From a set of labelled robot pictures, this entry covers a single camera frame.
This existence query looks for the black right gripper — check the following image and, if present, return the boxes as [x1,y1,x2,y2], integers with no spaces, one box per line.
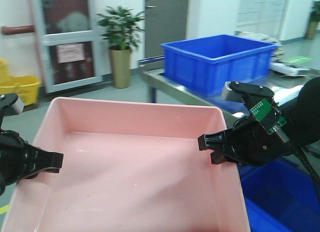
[197,116,292,166]

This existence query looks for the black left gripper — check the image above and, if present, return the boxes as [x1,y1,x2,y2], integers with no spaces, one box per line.
[0,129,64,195]

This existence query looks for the pink plastic bin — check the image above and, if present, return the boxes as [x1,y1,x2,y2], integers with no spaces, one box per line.
[2,97,250,232]

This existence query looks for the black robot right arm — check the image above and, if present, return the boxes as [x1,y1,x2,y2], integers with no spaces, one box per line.
[198,77,320,167]

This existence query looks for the green circuit board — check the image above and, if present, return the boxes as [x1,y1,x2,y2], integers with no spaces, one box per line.
[249,98,287,135]

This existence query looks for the yellow mop bucket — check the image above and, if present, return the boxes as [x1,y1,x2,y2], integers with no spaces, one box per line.
[0,59,41,106]

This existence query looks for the blue crate lower right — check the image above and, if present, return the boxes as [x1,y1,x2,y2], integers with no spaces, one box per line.
[238,159,320,232]

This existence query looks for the blue plastic crate on table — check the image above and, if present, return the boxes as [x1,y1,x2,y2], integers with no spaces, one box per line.
[160,34,277,96]

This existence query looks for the glass door with notice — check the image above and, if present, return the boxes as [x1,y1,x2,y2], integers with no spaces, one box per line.
[29,0,103,94]

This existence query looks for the potted plant gold pot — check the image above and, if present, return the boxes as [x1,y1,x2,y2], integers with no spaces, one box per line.
[97,5,145,89]

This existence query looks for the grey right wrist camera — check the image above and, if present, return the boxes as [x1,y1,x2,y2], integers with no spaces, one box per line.
[221,81,275,109]

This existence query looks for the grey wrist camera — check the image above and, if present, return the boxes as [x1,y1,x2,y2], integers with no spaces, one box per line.
[221,81,275,109]
[0,93,25,116]

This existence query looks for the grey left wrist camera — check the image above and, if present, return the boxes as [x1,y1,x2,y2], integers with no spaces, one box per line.
[0,93,25,116]

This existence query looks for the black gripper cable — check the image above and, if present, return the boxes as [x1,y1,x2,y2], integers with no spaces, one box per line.
[276,128,320,187]

